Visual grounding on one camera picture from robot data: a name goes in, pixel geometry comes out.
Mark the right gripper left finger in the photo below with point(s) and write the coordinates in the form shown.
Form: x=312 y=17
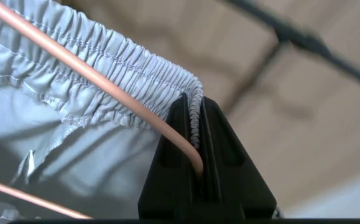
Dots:
x=167 y=180

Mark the black clothes rack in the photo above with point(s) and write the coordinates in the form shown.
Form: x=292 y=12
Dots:
x=304 y=39

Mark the pink clothes hanger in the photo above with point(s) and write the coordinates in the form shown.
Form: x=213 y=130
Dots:
x=74 y=63

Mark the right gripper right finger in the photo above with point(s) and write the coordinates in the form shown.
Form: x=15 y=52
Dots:
x=235 y=183

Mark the pale grey shorts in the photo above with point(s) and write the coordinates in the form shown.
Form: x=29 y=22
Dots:
x=43 y=140

